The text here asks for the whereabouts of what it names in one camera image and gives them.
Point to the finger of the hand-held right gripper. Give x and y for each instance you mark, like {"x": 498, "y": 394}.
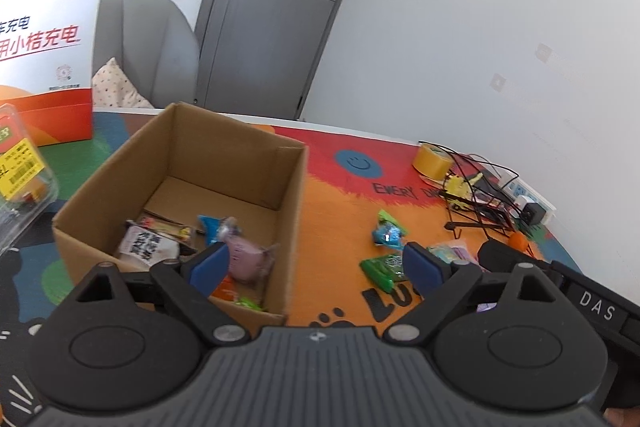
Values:
{"x": 500, "y": 257}

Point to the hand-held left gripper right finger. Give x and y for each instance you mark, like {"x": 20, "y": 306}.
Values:
{"x": 422, "y": 268}

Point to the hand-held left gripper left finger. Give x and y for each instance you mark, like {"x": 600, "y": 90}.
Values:
{"x": 212, "y": 264}

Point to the clear pastry packet teal band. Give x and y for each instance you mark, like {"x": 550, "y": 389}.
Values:
{"x": 452, "y": 254}

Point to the blue snack packet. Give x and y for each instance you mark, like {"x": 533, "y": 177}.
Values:
{"x": 210, "y": 229}

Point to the round purple cake packet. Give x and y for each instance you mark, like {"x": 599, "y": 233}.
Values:
{"x": 247, "y": 257}

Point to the dark green snack packet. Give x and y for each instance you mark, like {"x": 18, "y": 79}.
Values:
{"x": 382, "y": 271}

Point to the green and blue candy packet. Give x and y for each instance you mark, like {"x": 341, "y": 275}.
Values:
{"x": 387, "y": 232}

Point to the white black-lettered snack packet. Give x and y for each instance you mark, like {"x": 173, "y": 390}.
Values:
{"x": 147, "y": 247}

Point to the brown cardboard box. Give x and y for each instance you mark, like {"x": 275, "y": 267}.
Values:
{"x": 225, "y": 157}

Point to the orange tangerine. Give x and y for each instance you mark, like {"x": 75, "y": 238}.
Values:
{"x": 521, "y": 242}

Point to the black metal stand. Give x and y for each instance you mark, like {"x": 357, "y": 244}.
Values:
{"x": 480, "y": 223}

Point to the black charger plug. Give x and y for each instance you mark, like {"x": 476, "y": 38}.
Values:
{"x": 533, "y": 214}

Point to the white power strip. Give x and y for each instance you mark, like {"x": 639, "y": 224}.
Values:
{"x": 525, "y": 192}

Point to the yellow tape roll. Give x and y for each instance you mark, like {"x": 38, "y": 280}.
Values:
{"x": 431, "y": 162}

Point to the dotted cushion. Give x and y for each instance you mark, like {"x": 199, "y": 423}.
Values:
{"x": 117, "y": 87}

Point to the clear plastic container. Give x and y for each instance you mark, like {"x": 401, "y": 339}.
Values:
{"x": 22, "y": 177}

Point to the grey chair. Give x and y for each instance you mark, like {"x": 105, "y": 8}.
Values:
{"x": 145, "y": 37}

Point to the grey door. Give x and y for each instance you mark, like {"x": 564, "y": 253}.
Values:
{"x": 280, "y": 7}

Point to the orange and white paper bag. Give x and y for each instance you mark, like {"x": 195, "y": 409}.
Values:
{"x": 45, "y": 42}

